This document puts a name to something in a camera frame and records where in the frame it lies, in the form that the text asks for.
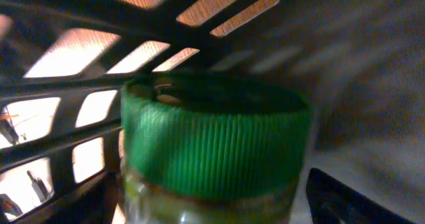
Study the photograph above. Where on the grey plastic mesh basket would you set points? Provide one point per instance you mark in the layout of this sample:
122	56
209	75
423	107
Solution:
359	63

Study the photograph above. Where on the green lid glass jar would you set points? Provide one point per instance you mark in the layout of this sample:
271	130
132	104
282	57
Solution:
208	148

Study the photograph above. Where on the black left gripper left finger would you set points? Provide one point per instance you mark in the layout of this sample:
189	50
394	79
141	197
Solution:
93	201

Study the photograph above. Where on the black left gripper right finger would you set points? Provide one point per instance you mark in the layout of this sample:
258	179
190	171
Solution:
331	201

